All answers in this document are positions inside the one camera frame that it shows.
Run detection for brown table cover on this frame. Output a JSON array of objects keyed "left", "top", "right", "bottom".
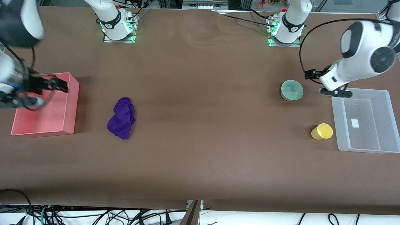
[{"left": 0, "top": 6, "right": 400, "bottom": 216}]

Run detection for thick black floor cable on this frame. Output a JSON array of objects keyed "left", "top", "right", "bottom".
[{"left": 0, "top": 189, "right": 33, "bottom": 219}]

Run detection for dark metal post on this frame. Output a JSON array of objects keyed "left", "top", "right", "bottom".
[{"left": 181, "top": 200, "right": 201, "bottom": 225}]

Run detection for tangled black floor cables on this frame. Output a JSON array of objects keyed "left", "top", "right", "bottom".
[{"left": 47, "top": 208, "right": 177, "bottom": 225}]

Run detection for purple cloth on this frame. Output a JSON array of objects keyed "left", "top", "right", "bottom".
[{"left": 107, "top": 96, "right": 137, "bottom": 140}]

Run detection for grey power strip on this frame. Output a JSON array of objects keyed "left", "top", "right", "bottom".
[{"left": 182, "top": 0, "right": 229, "bottom": 10}]

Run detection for black cable across table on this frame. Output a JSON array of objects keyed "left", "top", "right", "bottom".
[{"left": 216, "top": 9, "right": 277, "bottom": 27}]

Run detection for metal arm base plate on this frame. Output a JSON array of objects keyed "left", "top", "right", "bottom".
[
  {"left": 103, "top": 14, "right": 138, "bottom": 43},
  {"left": 267, "top": 17, "right": 302, "bottom": 48}
]

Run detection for green ceramic bowl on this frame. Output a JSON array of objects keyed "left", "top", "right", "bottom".
[{"left": 280, "top": 80, "right": 304, "bottom": 102}]

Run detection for teal floor cable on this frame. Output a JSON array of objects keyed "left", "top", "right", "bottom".
[{"left": 39, "top": 205, "right": 48, "bottom": 225}]

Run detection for clear plastic bin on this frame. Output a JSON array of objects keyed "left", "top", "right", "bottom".
[{"left": 331, "top": 88, "right": 400, "bottom": 154}]

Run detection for pink plastic bin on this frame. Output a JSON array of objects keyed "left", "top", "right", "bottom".
[{"left": 11, "top": 72, "right": 80, "bottom": 138}]

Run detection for yellow plastic cup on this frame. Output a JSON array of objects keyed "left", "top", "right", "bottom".
[{"left": 311, "top": 123, "right": 333, "bottom": 140}]

